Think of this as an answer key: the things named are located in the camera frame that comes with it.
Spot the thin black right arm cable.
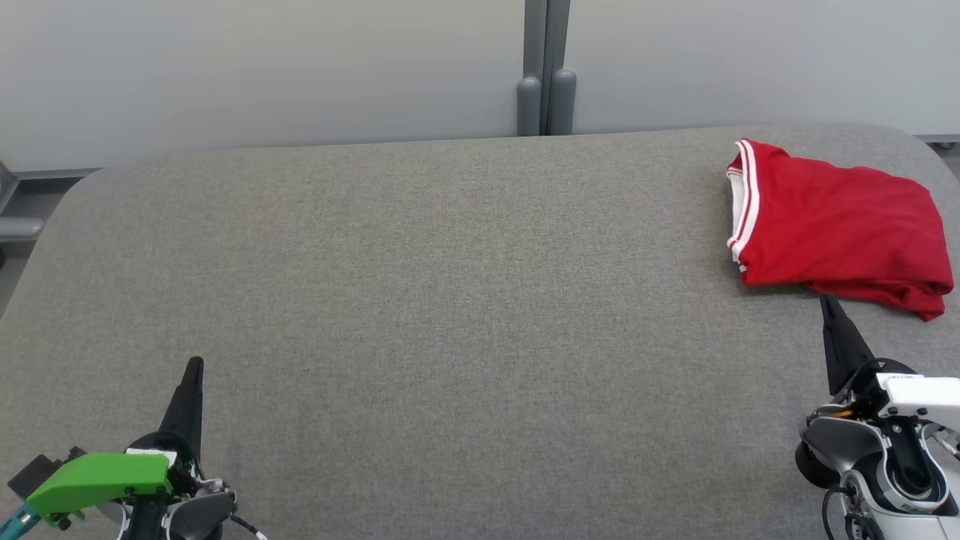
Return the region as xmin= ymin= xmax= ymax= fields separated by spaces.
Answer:
xmin=820 ymin=484 xmax=853 ymax=540

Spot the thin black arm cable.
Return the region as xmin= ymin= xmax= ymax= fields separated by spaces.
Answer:
xmin=820 ymin=484 xmax=853 ymax=540
xmin=229 ymin=512 xmax=269 ymax=540

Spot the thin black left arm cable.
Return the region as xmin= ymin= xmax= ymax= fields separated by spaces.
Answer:
xmin=229 ymin=512 xmax=269 ymax=540

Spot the grey partition post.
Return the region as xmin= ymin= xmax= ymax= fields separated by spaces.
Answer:
xmin=516 ymin=0 xmax=547 ymax=138
xmin=546 ymin=0 xmax=577 ymax=137

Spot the grey fabric sofa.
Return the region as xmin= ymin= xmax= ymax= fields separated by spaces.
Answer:
xmin=0 ymin=124 xmax=960 ymax=540

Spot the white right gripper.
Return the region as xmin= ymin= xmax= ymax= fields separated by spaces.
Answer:
xmin=819 ymin=294 xmax=960 ymax=434

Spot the left cable with teal plug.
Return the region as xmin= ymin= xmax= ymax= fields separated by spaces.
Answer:
xmin=0 ymin=504 xmax=38 ymax=540

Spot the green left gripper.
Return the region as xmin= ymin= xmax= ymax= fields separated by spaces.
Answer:
xmin=25 ymin=356 xmax=205 ymax=527

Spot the grey partition foot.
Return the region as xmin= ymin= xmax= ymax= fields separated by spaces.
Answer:
xmin=0 ymin=161 xmax=47 ymax=242

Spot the red jersey with white sleeves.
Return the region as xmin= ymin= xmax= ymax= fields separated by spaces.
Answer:
xmin=725 ymin=138 xmax=955 ymax=298

